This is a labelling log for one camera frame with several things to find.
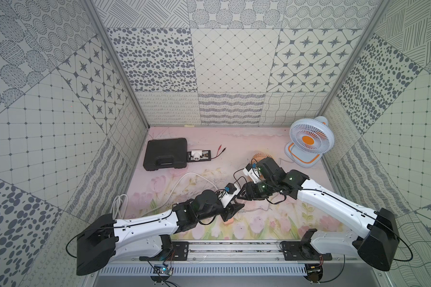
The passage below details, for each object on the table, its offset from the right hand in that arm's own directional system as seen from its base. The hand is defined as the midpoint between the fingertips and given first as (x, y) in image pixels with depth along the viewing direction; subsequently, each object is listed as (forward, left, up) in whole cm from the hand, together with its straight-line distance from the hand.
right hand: (243, 198), depth 73 cm
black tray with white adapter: (+30, +23, -10) cm, 39 cm away
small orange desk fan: (+28, -12, -9) cm, 32 cm away
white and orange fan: (+28, -34, +6) cm, 45 cm away
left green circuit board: (-23, +34, -15) cm, 44 cm away
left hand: (0, +1, +2) cm, 2 cm away
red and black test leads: (+32, +13, -14) cm, 37 cm away
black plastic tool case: (+31, +42, -10) cm, 53 cm away
